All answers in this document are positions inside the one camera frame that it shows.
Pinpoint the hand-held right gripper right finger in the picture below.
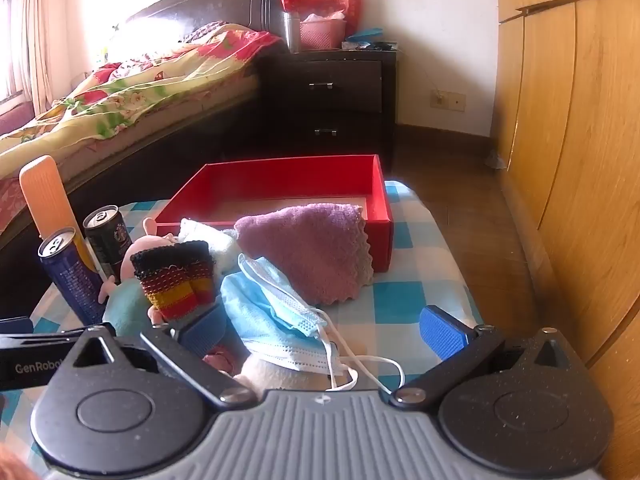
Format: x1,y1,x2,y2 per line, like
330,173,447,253
387,304,584,409

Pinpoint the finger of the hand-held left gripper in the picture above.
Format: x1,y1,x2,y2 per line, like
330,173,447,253
0,316,35,336

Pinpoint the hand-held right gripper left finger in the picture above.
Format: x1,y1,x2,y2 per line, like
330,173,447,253
66,304,257,407

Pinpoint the black red yellow striped sock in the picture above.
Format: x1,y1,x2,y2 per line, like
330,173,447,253
130,241,217,321

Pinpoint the blue face mask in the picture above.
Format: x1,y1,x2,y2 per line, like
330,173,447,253
220,254,406,393

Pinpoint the pale mint towel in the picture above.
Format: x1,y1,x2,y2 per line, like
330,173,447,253
177,218,242,267

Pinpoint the pink pig plush toy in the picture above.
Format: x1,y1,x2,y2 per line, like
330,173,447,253
97,217,233,376

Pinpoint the purple knitted towel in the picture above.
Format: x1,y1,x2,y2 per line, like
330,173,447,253
234,202,375,306

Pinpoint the red cardboard box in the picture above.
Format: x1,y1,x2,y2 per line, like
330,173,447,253
152,154,393,273

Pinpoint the blue white checkered tablecloth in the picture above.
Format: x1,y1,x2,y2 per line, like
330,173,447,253
0,180,486,480

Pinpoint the blue drink can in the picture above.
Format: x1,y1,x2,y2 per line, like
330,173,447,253
39,227,104,327

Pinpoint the dark drink can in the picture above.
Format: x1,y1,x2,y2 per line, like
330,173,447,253
82,205,134,283

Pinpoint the orange wooden chair back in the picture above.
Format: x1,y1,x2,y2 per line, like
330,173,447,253
19,156,96,271

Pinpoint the dark wooden bed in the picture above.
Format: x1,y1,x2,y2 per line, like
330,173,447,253
0,0,293,311

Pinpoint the wooden wardrobe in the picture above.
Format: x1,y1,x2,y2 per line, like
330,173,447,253
492,0,640,480

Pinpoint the floral blanket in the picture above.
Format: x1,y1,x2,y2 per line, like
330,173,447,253
0,22,283,168

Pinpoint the dark wooden nightstand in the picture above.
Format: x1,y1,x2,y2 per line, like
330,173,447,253
259,45,399,175

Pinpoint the light curtain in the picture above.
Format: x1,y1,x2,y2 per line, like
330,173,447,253
0,0,63,116

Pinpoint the blue plastic lid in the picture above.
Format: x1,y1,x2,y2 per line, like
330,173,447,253
347,27,384,44

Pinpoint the steel thermos bottle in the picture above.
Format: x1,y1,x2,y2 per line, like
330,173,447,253
284,10,301,54

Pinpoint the pink plastic basket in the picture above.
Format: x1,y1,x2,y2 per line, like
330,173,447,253
299,12,347,52

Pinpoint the red plastic bag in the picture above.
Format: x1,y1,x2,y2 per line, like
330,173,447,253
280,0,363,37

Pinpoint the wall power socket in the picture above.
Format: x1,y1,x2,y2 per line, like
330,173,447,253
431,90,467,112

